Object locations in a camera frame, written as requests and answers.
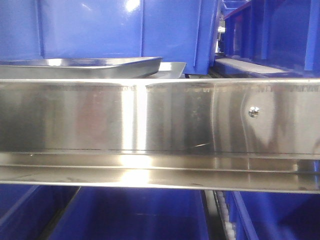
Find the silver metal tray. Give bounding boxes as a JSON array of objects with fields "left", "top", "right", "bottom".
[
  {"left": 146, "top": 61, "right": 187, "bottom": 79},
  {"left": 0, "top": 56, "right": 163, "bottom": 79}
]

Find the large blue plastic bin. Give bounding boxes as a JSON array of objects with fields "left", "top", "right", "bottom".
[{"left": 0, "top": 0, "right": 221, "bottom": 75}]

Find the blue bin lower middle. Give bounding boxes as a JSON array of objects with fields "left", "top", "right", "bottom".
[{"left": 49, "top": 187, "right": 210, "bottom": 240}]

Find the roller track lower shelf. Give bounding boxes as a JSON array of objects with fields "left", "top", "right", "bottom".
[{"left": 204, "top": 190, "right": 236, "bottom": 240}]

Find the blue bin upper right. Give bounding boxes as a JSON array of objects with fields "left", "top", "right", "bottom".
[{"left": 223, "top": 0, "right": 320, "bottom": 78}]

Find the blue bin lower right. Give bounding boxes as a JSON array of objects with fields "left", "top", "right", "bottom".
[{"left": 225, "top": 191, "right": 320, "bottom": 240}]

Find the blue bin lower left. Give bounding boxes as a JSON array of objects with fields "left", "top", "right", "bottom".
[{"left": 0, "top": 184, "right": 78, "bottom": 240}]

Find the stainless steel shelf front rail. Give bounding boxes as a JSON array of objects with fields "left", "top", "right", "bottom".
[{"left": 0, "top": 78, "right": 320, "bottom": 194}]

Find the silver rail screw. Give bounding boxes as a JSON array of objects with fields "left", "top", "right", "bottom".
[{"left": 248, "top": 106, "right": 260, "bottom": 118}]

